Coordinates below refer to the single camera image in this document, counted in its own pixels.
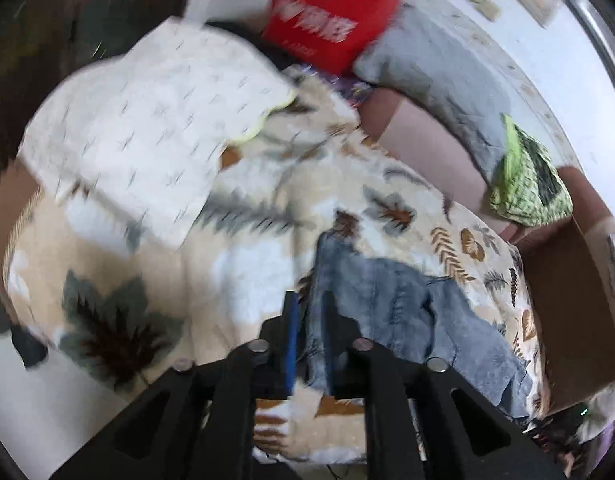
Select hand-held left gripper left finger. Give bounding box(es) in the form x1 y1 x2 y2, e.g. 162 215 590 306
50 291 301 480

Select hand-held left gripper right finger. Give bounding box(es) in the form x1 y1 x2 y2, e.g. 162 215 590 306
321 290 568 480

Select blue denim pants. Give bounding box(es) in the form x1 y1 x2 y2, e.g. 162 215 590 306
302 232 535 421

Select leaf print fleece blanket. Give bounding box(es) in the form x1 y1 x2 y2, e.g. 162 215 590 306
2 65 548 463

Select pink sofa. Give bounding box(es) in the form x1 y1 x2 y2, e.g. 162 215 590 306
360 87 615 246

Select brown cardboard box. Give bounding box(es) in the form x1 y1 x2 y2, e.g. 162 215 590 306
517 215 615 416

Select green patterned cloth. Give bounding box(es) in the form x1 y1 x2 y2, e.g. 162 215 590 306
489 114 574 228

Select purple printed packet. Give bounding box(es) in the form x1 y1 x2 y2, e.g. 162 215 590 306
307 65 373 108

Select white patterned quilt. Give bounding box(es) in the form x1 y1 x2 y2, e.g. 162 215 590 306
18 17 298 251

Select grey quilted pillow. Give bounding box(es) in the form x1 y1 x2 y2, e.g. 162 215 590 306
352 5 513 186

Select red shopping bag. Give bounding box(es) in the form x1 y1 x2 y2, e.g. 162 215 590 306
260 0 405 78

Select small beige wall plate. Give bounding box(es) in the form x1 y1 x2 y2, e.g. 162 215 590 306
457 0 503 22

